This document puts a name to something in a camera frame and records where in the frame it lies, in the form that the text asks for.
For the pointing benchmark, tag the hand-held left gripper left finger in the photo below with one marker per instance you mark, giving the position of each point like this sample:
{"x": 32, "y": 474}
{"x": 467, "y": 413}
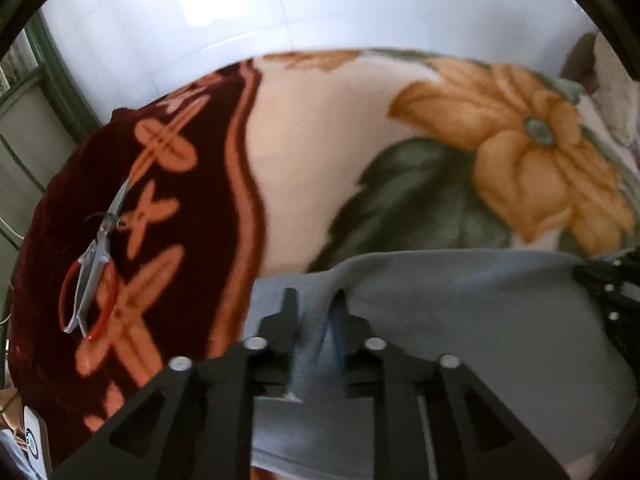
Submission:
{"x": 290, "y": 322}

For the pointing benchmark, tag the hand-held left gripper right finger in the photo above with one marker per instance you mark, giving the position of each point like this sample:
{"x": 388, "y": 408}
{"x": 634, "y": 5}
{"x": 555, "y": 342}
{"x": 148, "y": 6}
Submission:
{"x": 338, "y": 332}

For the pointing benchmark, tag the green metal frame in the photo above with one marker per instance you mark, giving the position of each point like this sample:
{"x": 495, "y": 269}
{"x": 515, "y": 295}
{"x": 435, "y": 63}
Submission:
{"x": 60, "y": 80}

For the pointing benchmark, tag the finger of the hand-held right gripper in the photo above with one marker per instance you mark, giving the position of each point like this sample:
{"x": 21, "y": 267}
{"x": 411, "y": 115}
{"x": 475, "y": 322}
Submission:
{"x": 617, "y": 300}

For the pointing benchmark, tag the floral printed blanket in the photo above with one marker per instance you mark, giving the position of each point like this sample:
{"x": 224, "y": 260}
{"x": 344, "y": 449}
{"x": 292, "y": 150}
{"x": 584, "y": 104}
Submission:
{"x": 300, "y": 160}

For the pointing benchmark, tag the grey-blue pants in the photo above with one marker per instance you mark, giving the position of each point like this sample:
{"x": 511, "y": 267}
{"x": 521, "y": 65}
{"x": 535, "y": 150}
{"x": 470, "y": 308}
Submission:
{"x": 475, "y": 335}

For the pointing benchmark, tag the pile of clothes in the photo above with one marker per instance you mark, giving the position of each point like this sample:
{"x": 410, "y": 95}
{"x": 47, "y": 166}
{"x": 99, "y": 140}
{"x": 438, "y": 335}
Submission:
{"x": 616, "y": 85}

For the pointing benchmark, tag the white device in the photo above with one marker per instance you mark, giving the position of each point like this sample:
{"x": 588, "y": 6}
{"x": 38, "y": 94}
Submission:
{"x": 36, "y": 440}

